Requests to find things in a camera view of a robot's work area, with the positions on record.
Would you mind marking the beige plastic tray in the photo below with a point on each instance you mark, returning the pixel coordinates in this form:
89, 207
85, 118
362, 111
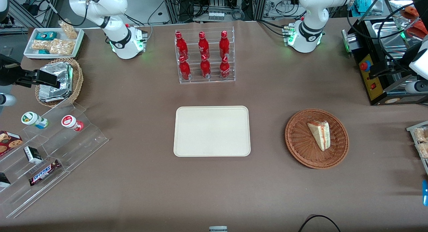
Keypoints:
211, 131

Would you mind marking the grey metal snack tray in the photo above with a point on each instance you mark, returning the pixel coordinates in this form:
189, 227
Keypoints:
410, 129

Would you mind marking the white rectangular snack tray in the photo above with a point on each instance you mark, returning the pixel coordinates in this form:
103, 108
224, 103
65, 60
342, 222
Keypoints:
30, 53

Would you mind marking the red cookie box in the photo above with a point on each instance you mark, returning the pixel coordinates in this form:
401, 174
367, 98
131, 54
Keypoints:
9, 143

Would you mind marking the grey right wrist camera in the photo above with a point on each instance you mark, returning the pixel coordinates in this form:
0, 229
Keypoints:
6, 100

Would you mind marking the small grey power strip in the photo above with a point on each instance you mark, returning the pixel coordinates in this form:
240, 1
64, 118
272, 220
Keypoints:
216, 15

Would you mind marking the blue plastic object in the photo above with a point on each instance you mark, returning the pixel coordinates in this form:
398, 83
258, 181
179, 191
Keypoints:
425, 193

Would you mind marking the clear acrylic bottle rack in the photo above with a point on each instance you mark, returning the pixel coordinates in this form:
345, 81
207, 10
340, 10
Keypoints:
214, 81

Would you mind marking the red lid yogurt cup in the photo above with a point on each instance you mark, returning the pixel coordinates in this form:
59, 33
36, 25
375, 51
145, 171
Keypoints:
70, 121

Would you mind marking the clear acrylic stepped stand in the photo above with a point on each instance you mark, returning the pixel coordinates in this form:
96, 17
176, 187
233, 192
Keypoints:
73, 148

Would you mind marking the red cola bottle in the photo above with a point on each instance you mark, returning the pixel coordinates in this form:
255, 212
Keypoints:
203, 44
224, 44
184, 70
205, 68
181, 44
224, 69

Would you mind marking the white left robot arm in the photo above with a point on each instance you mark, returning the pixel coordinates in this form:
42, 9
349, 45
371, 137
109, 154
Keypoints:
309, 28

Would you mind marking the red emergency stop button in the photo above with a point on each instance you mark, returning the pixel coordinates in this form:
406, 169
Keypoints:
365, 65

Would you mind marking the deep tan wicker basket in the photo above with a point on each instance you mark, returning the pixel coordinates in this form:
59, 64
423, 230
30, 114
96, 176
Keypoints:
77, 81

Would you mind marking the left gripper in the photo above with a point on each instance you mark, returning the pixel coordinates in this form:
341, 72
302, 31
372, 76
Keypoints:
405, 61

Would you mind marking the triangular sandwich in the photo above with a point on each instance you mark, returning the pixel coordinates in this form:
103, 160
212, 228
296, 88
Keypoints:
320, 135

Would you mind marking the teal bag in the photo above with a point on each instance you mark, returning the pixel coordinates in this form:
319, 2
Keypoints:
361, 4

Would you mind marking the black food warmer machine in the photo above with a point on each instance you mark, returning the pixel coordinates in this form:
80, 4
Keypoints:
378, 91

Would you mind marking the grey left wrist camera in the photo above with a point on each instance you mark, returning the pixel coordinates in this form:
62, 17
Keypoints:
416, 87

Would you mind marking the small teal snack packet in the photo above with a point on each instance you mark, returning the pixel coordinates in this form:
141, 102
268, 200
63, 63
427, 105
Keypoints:
43, 51

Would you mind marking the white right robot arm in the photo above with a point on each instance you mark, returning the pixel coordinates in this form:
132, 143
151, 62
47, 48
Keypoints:
117, 34

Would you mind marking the orange food piece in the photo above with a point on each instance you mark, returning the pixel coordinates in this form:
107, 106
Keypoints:
410, 12

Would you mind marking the teal snack box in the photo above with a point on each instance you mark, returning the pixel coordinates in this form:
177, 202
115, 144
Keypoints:
46, 35

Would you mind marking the flat brown wicker basket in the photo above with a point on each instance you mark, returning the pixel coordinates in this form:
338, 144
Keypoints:
301, 141

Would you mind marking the red food piece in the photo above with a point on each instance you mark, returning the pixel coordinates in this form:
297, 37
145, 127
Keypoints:
418, 31

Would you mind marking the green lid yogurt cup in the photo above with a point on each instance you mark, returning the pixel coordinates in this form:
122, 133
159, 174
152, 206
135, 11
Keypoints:
31, 119

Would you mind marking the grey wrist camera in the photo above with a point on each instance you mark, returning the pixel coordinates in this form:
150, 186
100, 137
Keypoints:
6, 100
416, 87

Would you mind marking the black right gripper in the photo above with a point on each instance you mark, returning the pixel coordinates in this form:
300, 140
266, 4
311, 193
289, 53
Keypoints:
7, 73

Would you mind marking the foil wrapped package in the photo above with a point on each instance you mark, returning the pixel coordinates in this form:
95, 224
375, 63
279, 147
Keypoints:
58, 73
51, 95

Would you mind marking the snickers chocolate bar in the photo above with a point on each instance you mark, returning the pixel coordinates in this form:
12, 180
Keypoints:
44, 172

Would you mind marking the rice cracker bag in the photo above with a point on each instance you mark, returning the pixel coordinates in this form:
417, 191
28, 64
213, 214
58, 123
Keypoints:
63, 47
41, 44
423, 150
421, 134
69, 29

